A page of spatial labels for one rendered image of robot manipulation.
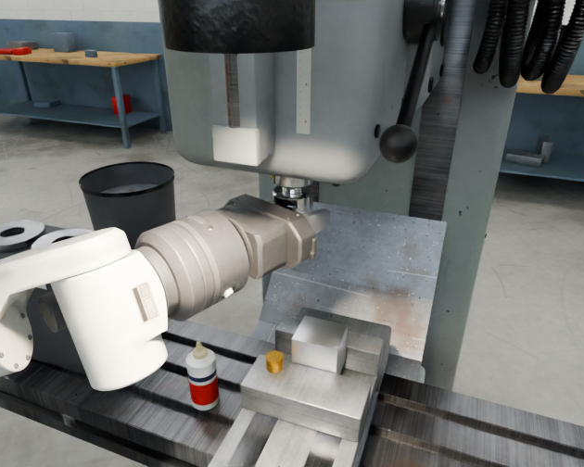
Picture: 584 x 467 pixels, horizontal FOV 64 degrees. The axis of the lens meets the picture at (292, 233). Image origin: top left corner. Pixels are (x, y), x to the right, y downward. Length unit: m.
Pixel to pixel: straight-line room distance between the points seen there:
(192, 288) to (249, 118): 0.15
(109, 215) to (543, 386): 2.10
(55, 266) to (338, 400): 0.35
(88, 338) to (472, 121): 0.67
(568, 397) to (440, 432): 1.62
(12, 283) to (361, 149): 0.29
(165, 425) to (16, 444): 1.44
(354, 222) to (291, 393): 0.43
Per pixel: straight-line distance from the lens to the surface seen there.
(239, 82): 0.37
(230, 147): 0.39
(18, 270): 0.39
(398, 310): 0.90
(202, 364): 0.67
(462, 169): 0.86
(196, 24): 0.22
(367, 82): 0.39
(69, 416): 0.82
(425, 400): 0.75
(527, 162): 4.26
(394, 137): 0.36
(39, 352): 0.87
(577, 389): 2.36
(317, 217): 0.52
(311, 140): 0.40
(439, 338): 1.04
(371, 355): 0.65
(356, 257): 0.92
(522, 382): 2.29
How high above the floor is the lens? 1.46
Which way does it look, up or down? 27 degrees down
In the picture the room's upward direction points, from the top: straight up
